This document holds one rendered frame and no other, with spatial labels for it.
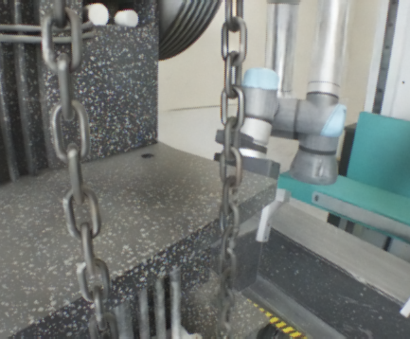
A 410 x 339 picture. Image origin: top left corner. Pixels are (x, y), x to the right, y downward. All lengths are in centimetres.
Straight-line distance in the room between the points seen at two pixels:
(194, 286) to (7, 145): 37
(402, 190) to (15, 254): 93
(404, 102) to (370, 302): 58
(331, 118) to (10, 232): 60
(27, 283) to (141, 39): 39
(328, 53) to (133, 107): 44
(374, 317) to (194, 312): 45
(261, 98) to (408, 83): 55
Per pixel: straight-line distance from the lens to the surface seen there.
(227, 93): 17
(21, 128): 45
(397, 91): 104
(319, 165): 91
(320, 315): 91
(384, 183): 100
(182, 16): 56
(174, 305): 39
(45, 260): 28
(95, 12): 49
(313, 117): 69
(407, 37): 104
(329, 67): 72
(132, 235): 29
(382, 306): 79
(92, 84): 47
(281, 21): 86
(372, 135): 98
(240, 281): 85
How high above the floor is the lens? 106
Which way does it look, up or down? 21 degrees down
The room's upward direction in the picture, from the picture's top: 3 degrees clockwise
